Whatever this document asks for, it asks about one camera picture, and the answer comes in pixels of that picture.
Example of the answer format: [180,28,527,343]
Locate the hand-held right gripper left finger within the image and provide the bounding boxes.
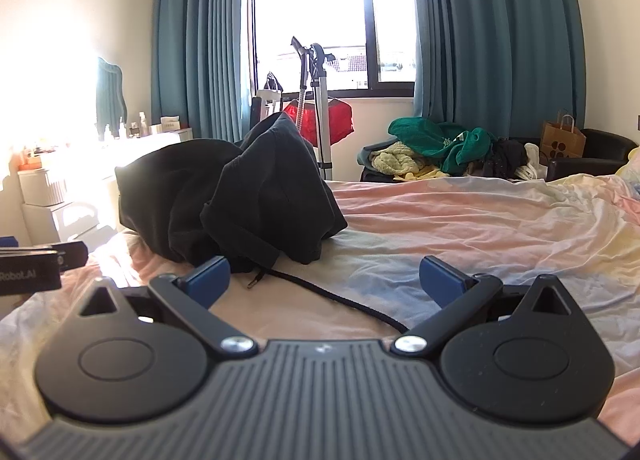
[77,256,258,360]

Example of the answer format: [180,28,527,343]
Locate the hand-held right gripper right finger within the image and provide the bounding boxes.
[390,256,573,357]

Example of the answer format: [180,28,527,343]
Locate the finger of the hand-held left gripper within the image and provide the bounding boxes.
[30,241,89,271]

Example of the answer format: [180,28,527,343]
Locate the black clothes pile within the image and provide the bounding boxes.
[467,137,528,178]

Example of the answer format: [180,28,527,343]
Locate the metal clothes stand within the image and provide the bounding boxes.
[250,36,337,181]

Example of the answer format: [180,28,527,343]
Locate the white storage drawer unit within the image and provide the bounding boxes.
[20,200,101,247]

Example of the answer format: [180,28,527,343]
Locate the pastel bed duvet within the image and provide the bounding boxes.
[0,174,640,441]

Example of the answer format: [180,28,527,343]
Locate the white ribbed container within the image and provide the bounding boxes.
[18,167,67,207]

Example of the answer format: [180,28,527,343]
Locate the yellow cloth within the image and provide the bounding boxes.
[392,165,443,183]

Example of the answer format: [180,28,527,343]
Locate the white dresser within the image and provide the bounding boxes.
[65,132,196,241]

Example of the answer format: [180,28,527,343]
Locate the pale yellow knit garment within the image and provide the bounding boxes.
[370,141,418,175]

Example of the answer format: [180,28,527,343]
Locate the white cloth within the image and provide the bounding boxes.
[515,145,548,182]

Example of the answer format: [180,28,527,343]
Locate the grey-blue garment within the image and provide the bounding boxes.
[357,142,391,168]

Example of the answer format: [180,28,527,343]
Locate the green garment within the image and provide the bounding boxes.
[388,117,498,176]

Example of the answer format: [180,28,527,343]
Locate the white box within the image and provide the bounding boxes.
[150,116,193,141]

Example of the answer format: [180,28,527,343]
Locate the dresser mirror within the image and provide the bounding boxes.
[95,56,127,128]

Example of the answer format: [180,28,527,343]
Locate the brown paper bag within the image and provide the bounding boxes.
[540,110,587,166]

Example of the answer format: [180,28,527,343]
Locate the red garment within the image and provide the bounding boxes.
[282,97,354,147]

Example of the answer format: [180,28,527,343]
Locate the black leather armchair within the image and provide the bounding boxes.
[357,129,640,183]

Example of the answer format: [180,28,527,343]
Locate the pastel pillow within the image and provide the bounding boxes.
[615,145,640,191]

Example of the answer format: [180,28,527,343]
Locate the window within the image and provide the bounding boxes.
[240,0,416,96]

